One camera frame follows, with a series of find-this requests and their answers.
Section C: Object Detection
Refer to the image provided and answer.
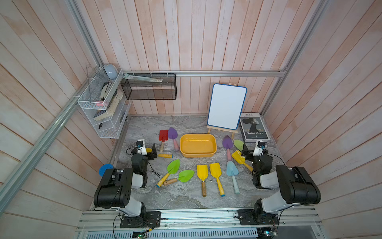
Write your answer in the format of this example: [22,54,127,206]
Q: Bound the light green shovel wooden handle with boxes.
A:
[233,139,244,151]

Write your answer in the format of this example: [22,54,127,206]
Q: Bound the purple shovel pink handle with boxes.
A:
[222,135,233,161]
[168,127,180,151]

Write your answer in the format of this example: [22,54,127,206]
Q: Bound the yellow storage box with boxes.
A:
[180,133,217,158]

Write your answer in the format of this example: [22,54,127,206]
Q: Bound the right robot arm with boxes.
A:
[237,141,321,225]

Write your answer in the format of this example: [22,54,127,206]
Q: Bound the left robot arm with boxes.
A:
[94,140,158,220]

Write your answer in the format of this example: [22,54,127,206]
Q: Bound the light blue shovel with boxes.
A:
[226,161,240,194]

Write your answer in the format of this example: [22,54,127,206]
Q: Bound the yellow scoop left blue tip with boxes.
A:
[146,148,173,158]

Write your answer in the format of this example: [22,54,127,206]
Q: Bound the black and white book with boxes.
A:
[239,113,270,142]

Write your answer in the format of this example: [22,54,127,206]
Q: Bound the wooden easel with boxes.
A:
[207,125,239,139]

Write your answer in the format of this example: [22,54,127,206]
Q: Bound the blue-lid tube container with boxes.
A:
[98,163,114,177]

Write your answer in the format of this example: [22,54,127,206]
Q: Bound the black mesh basket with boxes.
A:
[121,73,177,100]

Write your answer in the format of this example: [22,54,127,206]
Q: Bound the light green ruler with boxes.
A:
[123,73,163,83]

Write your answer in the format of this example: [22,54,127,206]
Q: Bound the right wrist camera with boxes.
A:
[253,140,266,156]

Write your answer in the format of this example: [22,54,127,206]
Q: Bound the red shovel wooden handle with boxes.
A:
[159,129,168,152]

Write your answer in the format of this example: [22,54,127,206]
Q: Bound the green shovel yellow handle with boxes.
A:
[157,159,180,187]

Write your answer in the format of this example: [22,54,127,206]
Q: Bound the yellow scoop blue-tipped handle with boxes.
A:
[210,163,225,197]

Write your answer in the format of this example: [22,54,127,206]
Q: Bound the yellow scoop wooden handle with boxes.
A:
[197,165,209,197]

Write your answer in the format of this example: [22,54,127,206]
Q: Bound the whiteboard blue frame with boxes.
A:
[207,84,247,130]

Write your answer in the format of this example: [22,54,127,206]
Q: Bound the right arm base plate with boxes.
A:
[234,209,280,226]

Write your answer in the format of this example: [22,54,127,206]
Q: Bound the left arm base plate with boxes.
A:
[120,211,161,229]

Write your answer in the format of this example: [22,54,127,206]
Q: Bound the white wire shelf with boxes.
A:
[78,68,131,139]

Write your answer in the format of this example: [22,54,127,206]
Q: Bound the books in wire shelf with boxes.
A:
[93,82,124,121]

